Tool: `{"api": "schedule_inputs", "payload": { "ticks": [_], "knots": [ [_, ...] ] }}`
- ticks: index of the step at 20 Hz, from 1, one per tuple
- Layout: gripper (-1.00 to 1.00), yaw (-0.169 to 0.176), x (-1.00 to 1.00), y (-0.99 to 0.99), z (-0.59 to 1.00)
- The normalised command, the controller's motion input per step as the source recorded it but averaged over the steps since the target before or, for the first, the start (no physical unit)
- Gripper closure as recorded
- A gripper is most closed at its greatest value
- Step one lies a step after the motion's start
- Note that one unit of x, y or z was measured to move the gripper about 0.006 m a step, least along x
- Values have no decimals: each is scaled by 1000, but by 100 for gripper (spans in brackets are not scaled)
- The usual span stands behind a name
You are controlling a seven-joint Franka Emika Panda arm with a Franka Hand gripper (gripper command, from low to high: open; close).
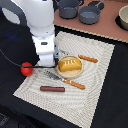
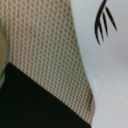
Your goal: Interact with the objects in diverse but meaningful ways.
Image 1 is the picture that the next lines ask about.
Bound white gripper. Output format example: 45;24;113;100
32;34;59;67

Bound yellow bread loaf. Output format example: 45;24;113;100
59;59;82;72

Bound red tomato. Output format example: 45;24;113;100
21;62;33;76

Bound grey two-handled pot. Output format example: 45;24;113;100
55;0;82;19

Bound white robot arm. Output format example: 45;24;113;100
0;0;55;67

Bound beige round plate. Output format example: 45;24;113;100
56;55;83;79

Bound brown sausage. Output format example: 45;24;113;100
40;86;65;92

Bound white woven placemat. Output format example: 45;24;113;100
14;31;114;128

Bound brown stove top board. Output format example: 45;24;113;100
54;1;128;43

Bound black burner under saucepan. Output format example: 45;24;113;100
88;1;104;10

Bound beige bowl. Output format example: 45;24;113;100
119;5;128;30

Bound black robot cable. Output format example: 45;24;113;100
0;48;61;70

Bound knife with wooden handle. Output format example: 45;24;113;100
59;50;98;63

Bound fork with wooden handle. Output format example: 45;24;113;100
44;71;85;89

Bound grey saucepan with handle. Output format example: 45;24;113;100
79;5;101;25

